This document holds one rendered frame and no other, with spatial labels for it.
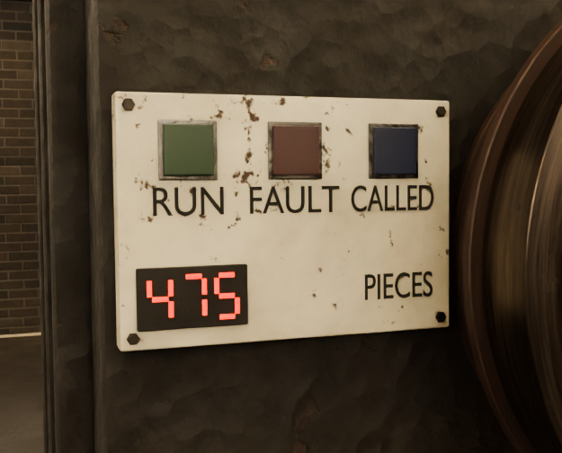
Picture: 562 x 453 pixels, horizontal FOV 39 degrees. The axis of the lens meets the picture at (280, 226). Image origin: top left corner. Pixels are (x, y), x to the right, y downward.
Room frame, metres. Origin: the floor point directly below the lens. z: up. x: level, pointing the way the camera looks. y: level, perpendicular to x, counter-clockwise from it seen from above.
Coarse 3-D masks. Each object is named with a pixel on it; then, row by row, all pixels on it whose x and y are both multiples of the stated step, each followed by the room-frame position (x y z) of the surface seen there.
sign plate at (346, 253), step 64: (128, 128) 0.54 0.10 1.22; (256, 128) 0.57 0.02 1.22; (320, 128) 0.58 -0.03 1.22; (448, 128) 0.62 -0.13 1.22; (128, 192) 0.54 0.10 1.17; (192, 192) 0.55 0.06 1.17; (256, 192) 0.57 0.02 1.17; (320, 192) 0.59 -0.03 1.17; (384, 192) 0.60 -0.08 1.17; (448, 192) 0.62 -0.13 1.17; (128, 256) 0.54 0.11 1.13; (192, 256) 0.55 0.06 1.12; (256, 256) 0.57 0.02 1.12; (320, 256) 0.58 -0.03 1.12; (384, 256) 0.60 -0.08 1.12; (448, 256) 0.62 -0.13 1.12; (128, 320) 0.54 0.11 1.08; (192, 320) 0.55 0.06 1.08; (256, 320) 0.57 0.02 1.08; (320, 320) 0.58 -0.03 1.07; (384, 320) 0.60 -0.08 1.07; (448, 320) 0.62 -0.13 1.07
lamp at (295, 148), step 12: (276, 132) 0.57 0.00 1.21; (288, 132) 0.57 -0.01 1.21; (300, 132) 0.58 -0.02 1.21; (312, 132) 0.58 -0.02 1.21; (276, 144) 0.57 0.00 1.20; (288, 144) 0.57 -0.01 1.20; (300, 144) 0.57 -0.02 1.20; (312, 144) 0.58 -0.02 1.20; (276, 156) 0.57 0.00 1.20; (288, 156) 0.57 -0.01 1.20; (300, 156) 0.57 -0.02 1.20; (312, 156) 0.58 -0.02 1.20; (276, 168) 0.57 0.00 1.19; (288, 168) 0.57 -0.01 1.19; (300, 168) 0.57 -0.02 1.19; (312, 168) 0.58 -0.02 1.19
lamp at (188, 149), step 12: (168, 132) 0.54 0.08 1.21; (180, 132) 0.55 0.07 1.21; (192, 132) 0.55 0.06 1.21; (204, 132) 0.55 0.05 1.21; (168, 144) 0.54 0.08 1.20; (180, 144) 0.55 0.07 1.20; (192, 144) 0.55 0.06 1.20; (204, 144) 0.55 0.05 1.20; (168, 156) 0.54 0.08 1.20; (180, 156) 0.55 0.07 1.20; (192, 156) 0.55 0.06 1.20; (204, 156) 0.55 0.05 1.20; (168, 168) 0.54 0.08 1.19; (180, 168) 0.55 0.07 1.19; (192, 168) 0.55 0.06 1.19; (204, 168) 0.55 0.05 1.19
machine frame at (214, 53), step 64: (64, 0) 0.63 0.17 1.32; (128, 0) 0.56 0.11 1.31; (192, 0) 0.58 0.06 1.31; (256, 0) 0.59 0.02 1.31; (320, 0) 0.61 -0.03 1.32; (384, 0) 0.62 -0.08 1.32; (448, 0) 0.64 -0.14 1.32; (512, 0) 0.66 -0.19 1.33; (64, 64) 0.63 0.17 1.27; (128, 64) 0.56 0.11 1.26; (192, 64) 0.58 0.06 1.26; (256, 64) 0.59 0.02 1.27; (320, 64) 0.61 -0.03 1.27; (384, 64) 0.62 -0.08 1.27; (448, 64) 0.64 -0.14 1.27; (512, 64) 0.66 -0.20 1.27; (64, 128) 0.63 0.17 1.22; (64, 192) 0.63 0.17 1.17; (64, 256) 0.63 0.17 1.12; (64, 320) 0.62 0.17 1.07; (64, 384) 0.62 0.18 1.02; (128, 384) 0.56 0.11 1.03; (192, 384) 0.57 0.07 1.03; (256, 384) 0.59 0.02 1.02; (320, 384) 0.61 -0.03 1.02; (384, 384) 0.62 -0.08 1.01; (448, 384) 0.64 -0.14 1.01; (64, 448) 0.62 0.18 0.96; (128, 448) 0.56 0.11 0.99; (192, 448) 0.57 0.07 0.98; (256, 448) 0.59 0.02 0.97; (320, 448) 0.61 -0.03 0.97; (384, 448) 0.62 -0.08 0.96; (448, 448) 0.64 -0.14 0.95; (512, 448) 0.66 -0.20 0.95
